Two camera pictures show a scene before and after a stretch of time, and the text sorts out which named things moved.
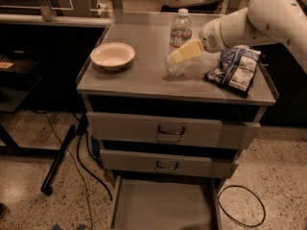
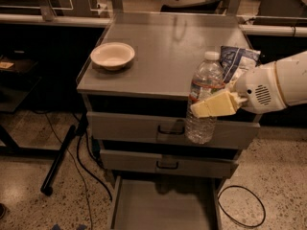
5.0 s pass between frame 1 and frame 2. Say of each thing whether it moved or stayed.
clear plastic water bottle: moved
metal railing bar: stayed
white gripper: moved
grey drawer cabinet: stayed
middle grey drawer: stayed
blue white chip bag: stayed
